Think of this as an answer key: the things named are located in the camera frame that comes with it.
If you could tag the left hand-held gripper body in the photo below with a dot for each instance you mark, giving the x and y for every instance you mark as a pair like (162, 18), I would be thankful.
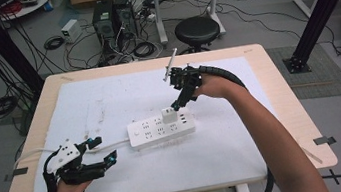
(65, 154)

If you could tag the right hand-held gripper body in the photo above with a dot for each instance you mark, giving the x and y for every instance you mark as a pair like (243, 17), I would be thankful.
(186, 77)

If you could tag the white charger adapter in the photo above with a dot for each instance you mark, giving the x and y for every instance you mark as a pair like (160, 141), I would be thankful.
(169, 116)

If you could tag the white power strip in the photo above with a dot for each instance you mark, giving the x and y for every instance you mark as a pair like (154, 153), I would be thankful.
(138, 141)

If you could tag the person's right hand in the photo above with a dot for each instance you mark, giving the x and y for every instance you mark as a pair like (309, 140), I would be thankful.
(216, 86)

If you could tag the black round stool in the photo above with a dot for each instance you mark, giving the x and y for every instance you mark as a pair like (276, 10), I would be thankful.
(197, 30)

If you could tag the black tape piece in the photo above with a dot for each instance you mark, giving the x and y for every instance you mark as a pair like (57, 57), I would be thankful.
(324, 140)
(17, 172)

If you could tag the white table mat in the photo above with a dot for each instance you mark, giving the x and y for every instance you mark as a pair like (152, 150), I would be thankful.
(131, 91)

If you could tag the black computer tower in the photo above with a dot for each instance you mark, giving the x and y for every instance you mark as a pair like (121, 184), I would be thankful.
(125, 15)
(104, 24)

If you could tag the white power supply box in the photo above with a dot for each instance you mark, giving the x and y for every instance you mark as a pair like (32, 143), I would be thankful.
(71, 30)

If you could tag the grey floor mat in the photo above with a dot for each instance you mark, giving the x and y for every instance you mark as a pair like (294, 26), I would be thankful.
(324, 81)

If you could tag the thin wooden strip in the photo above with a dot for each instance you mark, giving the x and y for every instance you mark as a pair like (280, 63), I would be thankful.
(313, 156)

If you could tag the round white table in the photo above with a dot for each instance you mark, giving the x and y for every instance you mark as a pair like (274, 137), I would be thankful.
(28, 9)

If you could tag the black tape cross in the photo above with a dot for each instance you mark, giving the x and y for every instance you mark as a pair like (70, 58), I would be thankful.
(335, 176)

